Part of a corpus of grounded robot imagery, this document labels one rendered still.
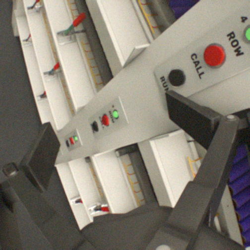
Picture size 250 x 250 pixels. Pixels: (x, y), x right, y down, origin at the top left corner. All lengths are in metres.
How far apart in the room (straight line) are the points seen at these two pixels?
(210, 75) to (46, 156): 0.15
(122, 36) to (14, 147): 0.77
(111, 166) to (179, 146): 0.20
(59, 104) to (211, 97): 0.52
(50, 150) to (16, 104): 0.81
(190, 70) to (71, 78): 0.32
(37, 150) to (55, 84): 0.50
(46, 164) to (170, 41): 0.16
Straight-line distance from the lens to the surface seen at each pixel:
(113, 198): 0.43
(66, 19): 0.53
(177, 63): 0.19
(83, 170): 0.61
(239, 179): 0.31
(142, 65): 0.23
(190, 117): 0.16
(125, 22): 0.30
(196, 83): 0.18
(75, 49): 0.48
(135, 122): 0.25
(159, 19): 0.31
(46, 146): 0.19
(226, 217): 0.29
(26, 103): 1.00
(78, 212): 0.83
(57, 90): 0.65
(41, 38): 0.73
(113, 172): 0.43
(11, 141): 0.95
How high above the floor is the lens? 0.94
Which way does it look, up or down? 57 degrees down
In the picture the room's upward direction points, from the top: 65 degrees clockwise
